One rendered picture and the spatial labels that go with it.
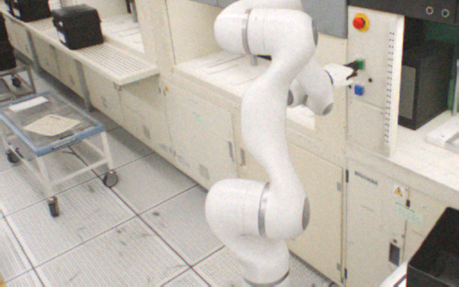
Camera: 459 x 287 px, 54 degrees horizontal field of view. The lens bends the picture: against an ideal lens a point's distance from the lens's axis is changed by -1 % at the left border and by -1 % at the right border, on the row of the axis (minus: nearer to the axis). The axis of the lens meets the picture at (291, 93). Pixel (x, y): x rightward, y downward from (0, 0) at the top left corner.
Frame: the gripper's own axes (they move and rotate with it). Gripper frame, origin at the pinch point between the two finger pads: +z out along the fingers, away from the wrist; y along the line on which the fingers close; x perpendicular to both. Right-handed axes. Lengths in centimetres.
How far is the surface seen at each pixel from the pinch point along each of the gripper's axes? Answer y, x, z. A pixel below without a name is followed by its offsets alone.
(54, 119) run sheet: -208, -74, -50
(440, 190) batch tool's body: 35, -36, 4
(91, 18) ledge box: -233, -20, -3
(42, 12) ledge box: -353, -33, -4
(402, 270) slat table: 42, -44, -28
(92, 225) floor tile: -147, -120, -59
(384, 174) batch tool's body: 12.5, -40.3, 3.6
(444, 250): 47, -43, -14
